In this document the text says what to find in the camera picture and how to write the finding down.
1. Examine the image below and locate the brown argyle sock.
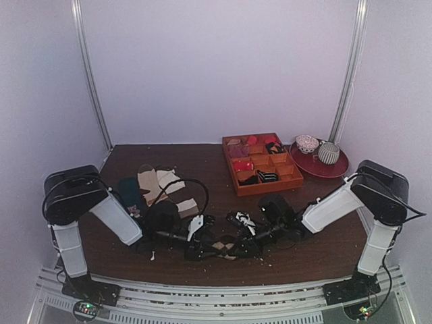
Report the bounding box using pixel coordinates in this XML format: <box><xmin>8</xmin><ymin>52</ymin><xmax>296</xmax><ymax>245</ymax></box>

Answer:
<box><xmin>212</xmin><ymin>235</ymin><xmax>238</xmax><ymax>261</ymax></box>

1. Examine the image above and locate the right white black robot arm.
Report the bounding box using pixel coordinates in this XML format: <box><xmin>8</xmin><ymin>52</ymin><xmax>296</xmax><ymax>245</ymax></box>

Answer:
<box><xmin>227</xmin><ymin>160</ymin><xmax>409</xmax><ymax>298</ymax></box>

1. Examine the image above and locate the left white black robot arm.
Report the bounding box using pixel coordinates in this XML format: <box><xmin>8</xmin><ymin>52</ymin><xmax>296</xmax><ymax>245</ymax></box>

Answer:
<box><xmin>42</xmin><ymin>165</ymin><xmax>219</xmax><ymax>300</ymax></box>

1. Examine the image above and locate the black white striped rolled sock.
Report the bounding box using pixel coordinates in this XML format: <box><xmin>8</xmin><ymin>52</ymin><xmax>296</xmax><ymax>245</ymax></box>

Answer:
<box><xmin>256</xmin><ymin>170</ymin><xmax>279</xmax><ymax>183</ymax></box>

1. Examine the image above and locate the wooden compartment tray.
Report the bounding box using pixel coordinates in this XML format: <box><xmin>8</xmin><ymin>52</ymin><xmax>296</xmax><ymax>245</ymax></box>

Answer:
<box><xmin>222</xmin><ymin>133</ymin><xmax>304</xmax><ymax>196</ymax></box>

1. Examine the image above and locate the purple rolled sock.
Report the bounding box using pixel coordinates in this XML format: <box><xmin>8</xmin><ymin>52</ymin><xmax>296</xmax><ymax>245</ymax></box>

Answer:
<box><xmin>227</xmin><ymin>145</ymin><xmax>249</xmax><ymax>159</ymax></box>

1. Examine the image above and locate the striped beige brown sock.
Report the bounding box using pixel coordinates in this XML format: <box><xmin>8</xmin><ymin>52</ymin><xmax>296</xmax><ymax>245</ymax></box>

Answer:
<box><xmin>137</xmin><ymin>164</ymin><xmax>199</xmax><ymax>219</ymax></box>

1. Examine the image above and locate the black red rolled sock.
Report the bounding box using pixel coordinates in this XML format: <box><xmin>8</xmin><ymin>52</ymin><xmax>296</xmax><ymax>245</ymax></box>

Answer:
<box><xmin>265</xmin><ymin>142</ymin><xmax>285</xmax><ymax>155</ymax></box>

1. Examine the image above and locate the dark teal cartoon sock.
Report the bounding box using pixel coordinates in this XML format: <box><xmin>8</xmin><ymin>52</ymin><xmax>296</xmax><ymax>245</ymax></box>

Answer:
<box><xmin>117</xmin><ymin>178</ymin><xmax>142</xmax><ymax>219</ymax></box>

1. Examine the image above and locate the red round plate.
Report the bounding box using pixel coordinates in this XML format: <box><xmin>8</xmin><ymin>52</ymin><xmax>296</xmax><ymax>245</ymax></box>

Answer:
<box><xmin>288</xmin><ymin>143</ymin><xmax>349</xmax><ymax>179</ymax></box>

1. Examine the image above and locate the dotted white bowl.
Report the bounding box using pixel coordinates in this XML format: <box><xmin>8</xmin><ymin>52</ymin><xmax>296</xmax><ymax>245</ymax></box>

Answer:
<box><xmin>296</xmin><ymin>134</ymin><xmax>320</xmax><ymax>154</ymax></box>

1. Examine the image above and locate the striped white cup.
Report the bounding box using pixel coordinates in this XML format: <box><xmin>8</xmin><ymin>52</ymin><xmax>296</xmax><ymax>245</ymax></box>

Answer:
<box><xmin>318</xmin><ymin>141</ymin><xmax>340</xmax><ymax>165</ymax></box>

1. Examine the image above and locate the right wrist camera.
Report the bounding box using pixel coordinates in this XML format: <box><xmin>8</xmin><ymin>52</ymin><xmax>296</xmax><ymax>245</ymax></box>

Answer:
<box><xmin>258</xmin><ymin>194</ymin><xmax>296</xmax><ymax>224</ymax></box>

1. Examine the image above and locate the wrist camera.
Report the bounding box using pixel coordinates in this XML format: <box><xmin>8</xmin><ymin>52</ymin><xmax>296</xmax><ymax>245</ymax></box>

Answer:
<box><xmin>144</xmin><ymin>200</ymin><xmax>180</xmax><ymax>236</ymax></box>
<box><xmin>258</xmin><ymin>194</ymin><xmax>296</xmax><ymax>224</ymax></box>

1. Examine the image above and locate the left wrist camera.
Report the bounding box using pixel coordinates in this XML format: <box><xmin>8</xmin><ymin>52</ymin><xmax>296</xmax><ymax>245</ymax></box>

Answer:
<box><xmin>144</xmin><ymin>200</ymin><xmax>180</xmax><ymax>236</ymax></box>

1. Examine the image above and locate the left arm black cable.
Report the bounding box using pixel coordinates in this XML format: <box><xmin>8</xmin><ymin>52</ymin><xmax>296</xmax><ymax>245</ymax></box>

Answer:
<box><xmin>144</xmin><ymin>178</ymin><xmax>209</xmax><ymax>220</ymax></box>

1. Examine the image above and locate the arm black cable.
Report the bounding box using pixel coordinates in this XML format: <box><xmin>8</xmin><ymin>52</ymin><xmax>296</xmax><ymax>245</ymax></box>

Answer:
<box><xmin>371</xmin><ymin>192</ymin><xmax>427</xmax><ymax>318</ymax></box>
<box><xmin>144</xmin><ymin>178</ymin><xmax>209</xmax><ymax>220</ymax></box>

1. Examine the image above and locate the aluminium front rail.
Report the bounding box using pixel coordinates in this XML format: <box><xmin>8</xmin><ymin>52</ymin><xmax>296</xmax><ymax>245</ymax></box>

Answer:
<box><xmin>25</xmin><ymin>267</ymin><xmax>420</xmax><ymax>323</ymax></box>

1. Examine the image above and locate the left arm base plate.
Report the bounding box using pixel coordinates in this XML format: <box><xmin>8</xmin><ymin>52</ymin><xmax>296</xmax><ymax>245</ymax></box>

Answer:
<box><xmin>61</xmin><ymin>274</ymin><xmax>121</xmax><ymax>306</ymax></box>

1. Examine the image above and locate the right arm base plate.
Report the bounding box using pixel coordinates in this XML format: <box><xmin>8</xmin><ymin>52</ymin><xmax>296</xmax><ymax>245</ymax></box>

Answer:
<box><xmin>323</xmin><ymin>273</ymin><xmax>381</xmax><ymax>305</ymax></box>

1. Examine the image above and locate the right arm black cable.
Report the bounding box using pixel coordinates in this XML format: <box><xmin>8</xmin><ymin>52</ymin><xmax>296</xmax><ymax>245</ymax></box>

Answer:
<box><xmin>371</xmin><ymin>192</ymin><xmax>427</xmax><ymax>318</ymax></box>

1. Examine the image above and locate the right aluminium frame post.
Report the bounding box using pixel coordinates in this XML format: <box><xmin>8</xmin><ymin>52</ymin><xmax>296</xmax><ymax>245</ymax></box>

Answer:
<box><xmin>329</xmin><ymin>0</ymin><xmax>369</xmax><ymax>144</ymax></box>

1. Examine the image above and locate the aluminium frame post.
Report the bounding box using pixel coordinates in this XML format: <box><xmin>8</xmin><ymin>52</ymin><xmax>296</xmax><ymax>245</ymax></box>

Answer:
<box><xmin>71</xmin><ymin>0</ymin><xmax>113</xmax><ymax>152</ymax></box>
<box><xmin>329</xmin><ymin>0</ymin><xmax>369</xmax><ymax>144</ymax></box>

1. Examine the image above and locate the left aluminium frame post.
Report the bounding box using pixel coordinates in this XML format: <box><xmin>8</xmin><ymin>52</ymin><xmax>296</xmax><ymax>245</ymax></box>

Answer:
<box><xmin>71</xmin><ymin>0</ymin><xmax>113</xmax><ymax>152</ymax></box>

